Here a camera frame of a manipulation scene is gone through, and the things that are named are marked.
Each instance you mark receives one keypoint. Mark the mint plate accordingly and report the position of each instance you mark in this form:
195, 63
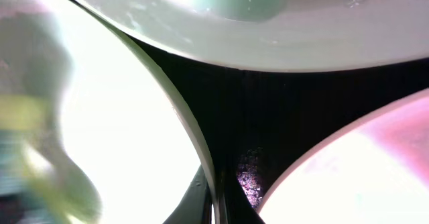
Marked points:
92, 130
276, 35

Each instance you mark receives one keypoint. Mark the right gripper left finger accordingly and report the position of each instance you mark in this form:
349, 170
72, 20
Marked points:
196, 205

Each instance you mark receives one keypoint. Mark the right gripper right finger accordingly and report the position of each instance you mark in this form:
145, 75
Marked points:
238, 208

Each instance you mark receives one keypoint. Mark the black round tray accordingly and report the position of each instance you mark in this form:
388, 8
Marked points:
269, 119

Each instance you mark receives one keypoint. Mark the white plate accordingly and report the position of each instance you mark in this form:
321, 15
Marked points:
373, 171

